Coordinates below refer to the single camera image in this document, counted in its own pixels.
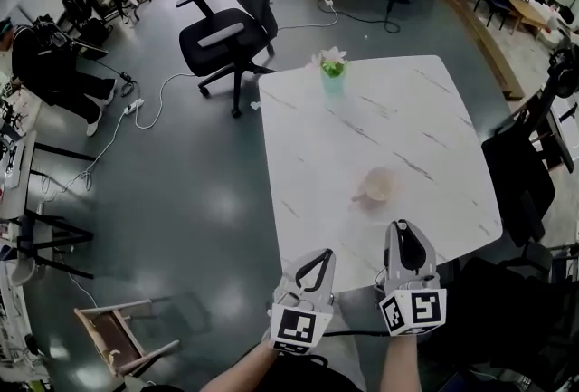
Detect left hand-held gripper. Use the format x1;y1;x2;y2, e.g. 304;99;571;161
270;248;337;355

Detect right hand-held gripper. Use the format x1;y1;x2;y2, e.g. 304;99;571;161
378;219;448;336

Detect pale pink cup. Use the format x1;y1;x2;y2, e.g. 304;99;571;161
351;167;400;205

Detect person's right forearm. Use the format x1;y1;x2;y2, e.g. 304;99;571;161
377;333;420;392

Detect person's left forearm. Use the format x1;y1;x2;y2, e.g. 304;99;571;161
198;339;281;392

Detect person's dark clothing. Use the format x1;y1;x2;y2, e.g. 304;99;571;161
135;353;363;392

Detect black mesh office chair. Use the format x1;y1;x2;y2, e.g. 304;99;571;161
424;244;579;392

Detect white marble table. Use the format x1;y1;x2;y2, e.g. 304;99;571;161
257;54;504;294

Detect wooden chair brown seat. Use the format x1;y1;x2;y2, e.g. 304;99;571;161
73;297;181;378

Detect green vase with pale flowers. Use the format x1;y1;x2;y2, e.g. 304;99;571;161
310;46;349;95

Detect black office chair grey armrests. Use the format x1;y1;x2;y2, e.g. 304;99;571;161
175;0;280;119

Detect grey desk black legs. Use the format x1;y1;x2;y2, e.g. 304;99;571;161
0;127;96;281

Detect white power strip with cable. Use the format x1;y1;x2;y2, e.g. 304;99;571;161
43;72;195;201

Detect black floor cable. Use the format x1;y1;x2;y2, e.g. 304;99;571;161
316;0;402;34

